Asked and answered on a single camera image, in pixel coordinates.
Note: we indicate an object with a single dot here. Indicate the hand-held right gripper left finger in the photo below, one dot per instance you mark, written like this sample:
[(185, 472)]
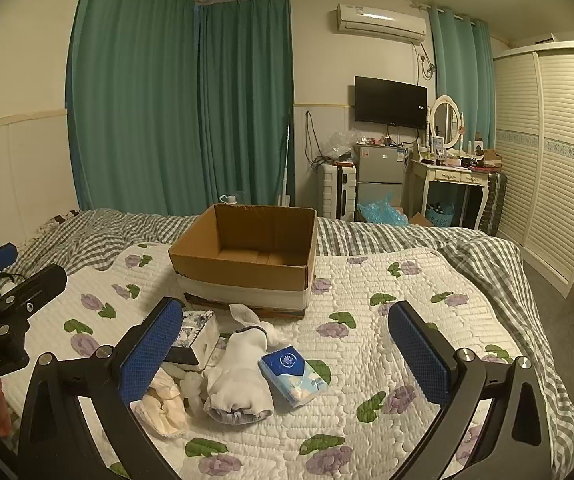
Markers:
[(149, 355)]

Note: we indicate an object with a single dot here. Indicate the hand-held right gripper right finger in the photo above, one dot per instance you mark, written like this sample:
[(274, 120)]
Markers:
[(419, 360)]

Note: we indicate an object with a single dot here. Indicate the beige cloth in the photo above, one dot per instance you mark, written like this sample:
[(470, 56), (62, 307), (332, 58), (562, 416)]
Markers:
[(164, 405)]

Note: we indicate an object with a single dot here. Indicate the small white cloth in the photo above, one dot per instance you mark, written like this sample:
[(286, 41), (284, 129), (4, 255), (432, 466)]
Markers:
[(192, 390)]

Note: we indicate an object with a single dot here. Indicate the patterned tissue box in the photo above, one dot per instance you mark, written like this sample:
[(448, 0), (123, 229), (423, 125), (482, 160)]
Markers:
[(198, 324)]

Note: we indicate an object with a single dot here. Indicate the white sock bundle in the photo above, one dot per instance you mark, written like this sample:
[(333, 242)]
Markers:
[(237, 375)]

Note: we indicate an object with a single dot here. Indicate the blue tissue packet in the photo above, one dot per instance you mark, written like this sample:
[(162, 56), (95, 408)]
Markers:
[(292, 372)]

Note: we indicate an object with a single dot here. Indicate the floral quilt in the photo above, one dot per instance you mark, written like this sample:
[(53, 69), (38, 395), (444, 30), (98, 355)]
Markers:
[(367, 440)]

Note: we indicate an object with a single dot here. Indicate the grey checked bedsheet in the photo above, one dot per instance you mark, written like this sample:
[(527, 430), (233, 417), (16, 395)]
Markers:
[(392, 240)]

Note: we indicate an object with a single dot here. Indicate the small cardboard box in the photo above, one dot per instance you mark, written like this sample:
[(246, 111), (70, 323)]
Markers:
[(421, 220)]

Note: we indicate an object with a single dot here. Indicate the blue basket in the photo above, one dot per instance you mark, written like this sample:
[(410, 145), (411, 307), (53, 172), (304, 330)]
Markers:
[(441, 216)]

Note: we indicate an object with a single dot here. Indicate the blue plastic bag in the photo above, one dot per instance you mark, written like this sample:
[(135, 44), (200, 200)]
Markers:
[(379, 212)]

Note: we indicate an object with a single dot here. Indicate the dark suitcase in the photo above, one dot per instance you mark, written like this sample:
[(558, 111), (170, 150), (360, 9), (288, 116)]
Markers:
[(494, 200)]

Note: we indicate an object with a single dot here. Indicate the white dressing table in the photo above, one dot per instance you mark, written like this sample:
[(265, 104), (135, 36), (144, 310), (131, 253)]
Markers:
[(442, 175)]

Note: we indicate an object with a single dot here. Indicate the grey small fridge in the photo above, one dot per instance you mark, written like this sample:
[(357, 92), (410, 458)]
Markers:
[(379, 175)]

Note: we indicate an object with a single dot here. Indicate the white suitcase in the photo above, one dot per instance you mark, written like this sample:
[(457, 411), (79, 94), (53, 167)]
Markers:
[(336, 190)]

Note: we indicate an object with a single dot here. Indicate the wide teal curtain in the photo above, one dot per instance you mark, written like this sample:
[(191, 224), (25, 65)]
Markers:
[(132, 100)]

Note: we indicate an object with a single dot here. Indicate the brown box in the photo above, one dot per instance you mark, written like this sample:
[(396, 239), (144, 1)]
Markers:
[(492, 156)]

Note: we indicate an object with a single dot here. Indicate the clear plastic bag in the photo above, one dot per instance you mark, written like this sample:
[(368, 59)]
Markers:
[(342, 145)]

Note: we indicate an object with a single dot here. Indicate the white mop pole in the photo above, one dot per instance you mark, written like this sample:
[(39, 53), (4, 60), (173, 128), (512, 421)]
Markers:
[(287, 170)]

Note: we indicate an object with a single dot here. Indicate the oval white mirror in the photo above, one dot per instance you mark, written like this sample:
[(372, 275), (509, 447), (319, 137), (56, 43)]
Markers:
[(445, 120)]

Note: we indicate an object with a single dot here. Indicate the white slatted wardrobe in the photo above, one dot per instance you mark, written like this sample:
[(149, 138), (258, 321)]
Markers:
[(557, 160)]

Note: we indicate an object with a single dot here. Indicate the narrow teal curtain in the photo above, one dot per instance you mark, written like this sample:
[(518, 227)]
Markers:
[(459, 70)]

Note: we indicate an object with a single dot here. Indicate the white air conditioner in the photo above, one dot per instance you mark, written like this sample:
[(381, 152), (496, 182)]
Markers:
[(379, 22)]

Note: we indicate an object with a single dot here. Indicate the small picture frame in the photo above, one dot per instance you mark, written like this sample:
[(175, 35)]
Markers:
[(438, 144)]

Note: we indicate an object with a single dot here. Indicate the black wall television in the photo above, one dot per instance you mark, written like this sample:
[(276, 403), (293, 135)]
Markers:
[(389, 102)]

